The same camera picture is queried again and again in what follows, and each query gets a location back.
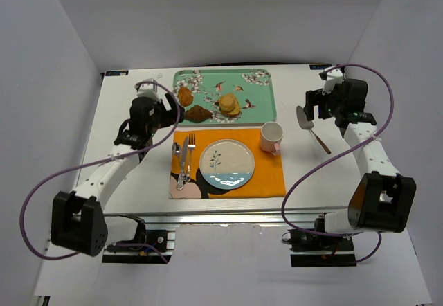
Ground silver spatula wooden handle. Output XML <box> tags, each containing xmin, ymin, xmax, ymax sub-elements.
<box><xmin>296</xmin><ymin>105</ymin><xmax>332</xmax><ymax>154</ymax></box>

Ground dark brown croissant bread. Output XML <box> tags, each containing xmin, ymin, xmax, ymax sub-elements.
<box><xmin>185</xmin><ymin>105</ymin><xmax>213</xmax><ymax>123</ymax></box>

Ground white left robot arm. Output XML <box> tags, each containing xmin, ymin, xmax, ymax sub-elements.
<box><xmin>51</xmin><ymin>89</ymin><xmax>183</xmax><ymax>256</ymax></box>

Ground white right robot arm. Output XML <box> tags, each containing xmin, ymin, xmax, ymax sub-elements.
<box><xmin>297</xmin><ymin>79</ymin><xmax>417</xmax><ymax>234</ymax></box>

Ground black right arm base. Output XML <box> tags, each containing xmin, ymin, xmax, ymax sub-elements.
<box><xmin>281</xmin><ymin>229</ymin><xmax>356</xmax><ymax>268</ymax></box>

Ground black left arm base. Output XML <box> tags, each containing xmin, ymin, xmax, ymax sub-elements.
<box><xmin>102</xmin><ymin>215</ymin><xmax>172</xmax><ymax>264</ymax></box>

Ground golden croissant bread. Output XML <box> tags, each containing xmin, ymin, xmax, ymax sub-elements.
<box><xmin>178</xmin><ymin>87</ymin><xmax>193</xmax><ymax>107</ymax></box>

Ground stacked round bread buns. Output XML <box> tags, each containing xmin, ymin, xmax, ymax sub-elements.
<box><xmin>217</xmin><ymin>93</ymin><xmax>241</xmax><ymax>118</ymax></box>

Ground silver fork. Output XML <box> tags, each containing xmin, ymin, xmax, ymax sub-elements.
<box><xmin>187</xmin><ymin>133</ymin><xmax>196</xmax><ymax>177</ymax></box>

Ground silver table knife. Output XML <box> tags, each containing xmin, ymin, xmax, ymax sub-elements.
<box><xmin>180</xmin><ymin>136</ymin><xmax>189</xmax><ymax>175</ymax></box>

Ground right blue table label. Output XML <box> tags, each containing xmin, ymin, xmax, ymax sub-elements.
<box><xmin>309</xmin><ymin>64</ymin><xmax>332</xmax><ymax>71</ymax></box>

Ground blue table label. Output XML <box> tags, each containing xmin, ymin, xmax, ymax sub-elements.
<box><xmin>309</xmin><ymin>64</ymin><xmax>332</xmax><ymax>71</ymax></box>
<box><xmin>105</xmin><ymin>70</ymin><xmax>129</xmax><ymax>77</ymax></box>

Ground pink white mug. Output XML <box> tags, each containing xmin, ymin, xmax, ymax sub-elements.
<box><xmin>260</xmin><ymin>122</ymin><xmax>284</xmax><ymax>156</ymax></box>

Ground silver spoon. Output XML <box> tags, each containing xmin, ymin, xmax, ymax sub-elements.
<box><xmin>172</xmin><ymin>142</ymin><xmax>184</xmax><ymax>191</ymax></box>

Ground green floral serving tray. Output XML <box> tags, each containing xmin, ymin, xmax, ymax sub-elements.
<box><xmin>172</xmin><ymin>67</ymin><xmax>277</xmax><ymax>127</ymax></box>

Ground left blue table label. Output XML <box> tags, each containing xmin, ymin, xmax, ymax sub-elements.
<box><xmin>105</xmin><ymin>70</ymin><xmax>129</xmax><ymax>77</ymax></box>

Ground orange cartoon placemat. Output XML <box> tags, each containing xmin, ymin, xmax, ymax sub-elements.
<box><xmin>169</xmin><ymin>128</ymin><xmax>286</xmax><ymax>199</ymax></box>

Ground blue beige ceramic plate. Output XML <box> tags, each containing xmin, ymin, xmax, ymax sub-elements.
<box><xmin>199</xmin><ymin>139</ymin><xmax>255</xmax><ymax>190</ymax></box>

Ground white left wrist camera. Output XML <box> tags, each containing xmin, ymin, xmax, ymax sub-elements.
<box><xmin>134</xmin><ymin>78</ymin><xmax>159</xmax><ymax>100</ymax></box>

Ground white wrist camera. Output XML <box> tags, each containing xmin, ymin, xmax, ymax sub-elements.
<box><xmin>319</xmin><ymin>67</ymin><xmax>345</xmax><ymax>96</ymax></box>
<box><xmin>134</xmin><ymin>78</ymin><xmax>159</xmax><ymax>100</ymax></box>

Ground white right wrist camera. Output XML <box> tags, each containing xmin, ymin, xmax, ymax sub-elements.
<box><xmin>319</xmin><ymin>67</ymin><xmax>345</xmax><ymax>96</ymax></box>

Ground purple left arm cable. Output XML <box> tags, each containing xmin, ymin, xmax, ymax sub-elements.
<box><xmin>19</xmin><ymin>80</ymin><xmax>181</xmax><ymax>260</ymax></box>

